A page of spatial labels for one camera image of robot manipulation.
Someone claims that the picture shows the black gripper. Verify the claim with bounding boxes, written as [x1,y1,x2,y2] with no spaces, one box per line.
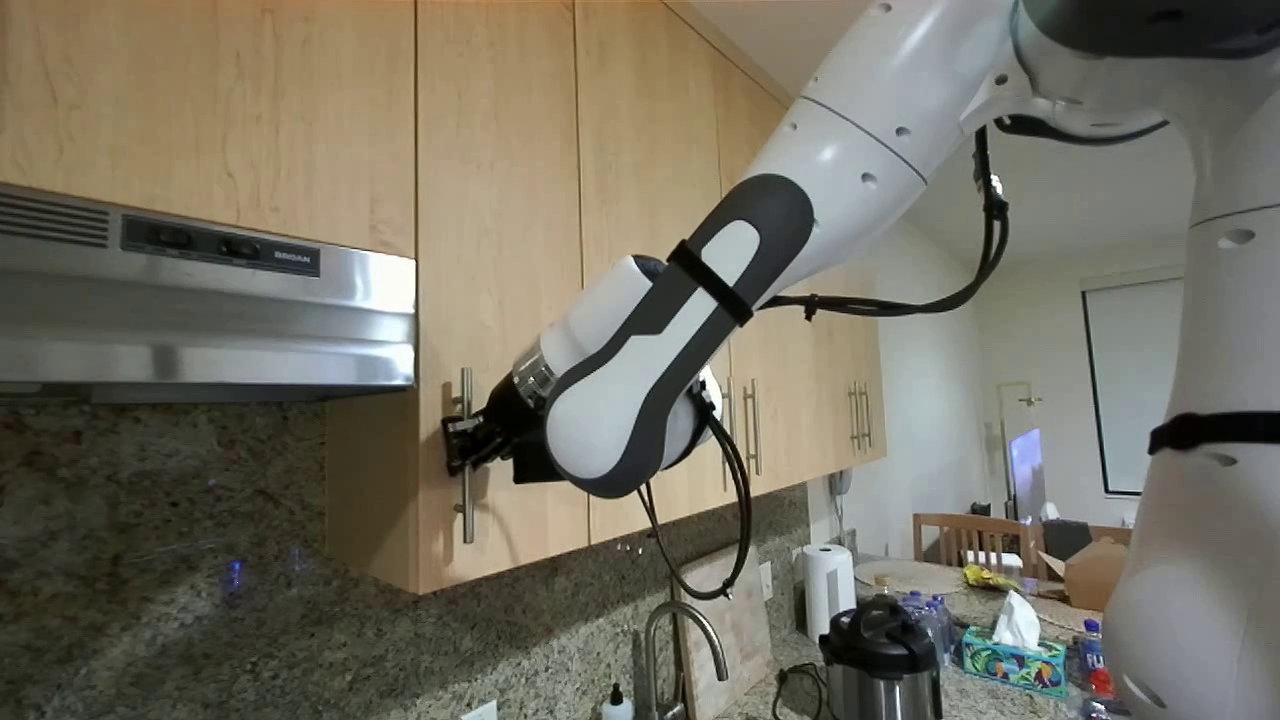
[444,382,553,484]

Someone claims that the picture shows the silver bar door handle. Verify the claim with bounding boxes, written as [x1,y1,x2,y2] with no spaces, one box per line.
[444,367,477,543]

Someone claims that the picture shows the light wood cabinet door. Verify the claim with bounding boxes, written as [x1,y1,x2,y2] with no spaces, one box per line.
[573,0,741,547]
[412,0,587,594]

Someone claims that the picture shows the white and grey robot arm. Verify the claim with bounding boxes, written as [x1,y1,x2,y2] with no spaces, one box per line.
[444,0,1280,720]

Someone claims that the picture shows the chrome kitchen faucet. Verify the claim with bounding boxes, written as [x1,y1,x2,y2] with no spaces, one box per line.
[634,602,730,720]

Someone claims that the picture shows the small white soap bottle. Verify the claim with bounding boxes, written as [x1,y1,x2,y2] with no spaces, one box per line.
[596,686,635,720]

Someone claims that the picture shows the far wood cabinet doors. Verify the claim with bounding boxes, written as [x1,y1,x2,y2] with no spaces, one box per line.
[730,54,891,499]

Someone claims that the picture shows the white paper towel roll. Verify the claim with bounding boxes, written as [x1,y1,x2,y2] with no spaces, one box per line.
[797,543,857,640]

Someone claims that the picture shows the light wood cabinet above hood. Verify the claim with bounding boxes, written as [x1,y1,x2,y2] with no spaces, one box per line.
[0,0,417,258]

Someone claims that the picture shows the stainless steel range hood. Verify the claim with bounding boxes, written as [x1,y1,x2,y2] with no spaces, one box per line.
[0,183,417,403]

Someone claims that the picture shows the wooden dining chair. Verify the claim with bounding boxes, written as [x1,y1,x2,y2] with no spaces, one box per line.
[913,511,1039,574]

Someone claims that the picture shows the green tissue box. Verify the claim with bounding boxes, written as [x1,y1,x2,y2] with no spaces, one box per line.
[960,594,1065,692]

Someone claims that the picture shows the cardboard box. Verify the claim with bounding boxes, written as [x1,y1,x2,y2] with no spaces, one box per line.
[1065,542,1129,612]

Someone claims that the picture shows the water bottle red label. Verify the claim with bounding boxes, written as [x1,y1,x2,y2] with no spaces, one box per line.
[1070,621,1113,700]

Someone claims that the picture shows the white projector screen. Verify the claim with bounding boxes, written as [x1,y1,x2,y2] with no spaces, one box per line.
[1079,280,1183,496]

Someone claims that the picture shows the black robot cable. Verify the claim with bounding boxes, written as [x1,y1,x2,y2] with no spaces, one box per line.
[634,117,1171,605]

